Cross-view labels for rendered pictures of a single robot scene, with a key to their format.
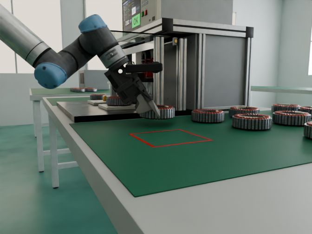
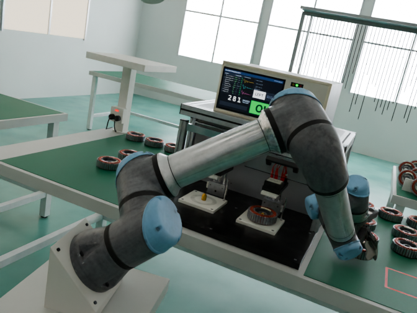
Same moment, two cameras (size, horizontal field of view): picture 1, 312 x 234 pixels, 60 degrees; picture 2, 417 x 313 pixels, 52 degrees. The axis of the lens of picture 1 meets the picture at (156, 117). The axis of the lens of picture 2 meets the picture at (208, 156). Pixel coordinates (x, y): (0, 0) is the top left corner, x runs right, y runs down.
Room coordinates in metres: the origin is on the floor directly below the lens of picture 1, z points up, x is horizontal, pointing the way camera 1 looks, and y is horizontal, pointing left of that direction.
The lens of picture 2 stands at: (0.26, 1.39, 1.38)
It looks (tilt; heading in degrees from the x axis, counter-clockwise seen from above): 15 degrees down; 316
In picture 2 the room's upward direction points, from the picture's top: 11 degrees clockwise
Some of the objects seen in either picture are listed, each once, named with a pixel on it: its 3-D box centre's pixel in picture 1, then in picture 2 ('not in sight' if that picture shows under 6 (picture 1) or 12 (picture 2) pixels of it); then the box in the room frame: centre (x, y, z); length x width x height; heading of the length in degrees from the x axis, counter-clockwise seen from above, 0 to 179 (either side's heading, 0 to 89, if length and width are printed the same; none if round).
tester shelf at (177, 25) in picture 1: (171, 39); (271, 123); (1.42, -0.08, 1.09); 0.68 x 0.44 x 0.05; 25
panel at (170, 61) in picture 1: (159, 74); (258, 163); (1.39, -0.02, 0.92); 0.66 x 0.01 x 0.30; 25
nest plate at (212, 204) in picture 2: (105, 101); (203, 200); (1.39, 0.26, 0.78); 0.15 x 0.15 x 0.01; 25
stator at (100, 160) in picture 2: (98, 96); (108, 163); (1.89, 0.41, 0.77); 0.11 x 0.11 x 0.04
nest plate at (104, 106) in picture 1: (119, 106); (260, 220); (1.17, 0.16, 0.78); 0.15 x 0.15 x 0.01; 25
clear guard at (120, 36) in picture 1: (123, 43); (291, 159); (1.13, 0.13, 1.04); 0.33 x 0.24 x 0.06; 115
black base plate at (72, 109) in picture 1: (114, 107); (231, 213); (1.29, 0.20, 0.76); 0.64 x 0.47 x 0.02; 25
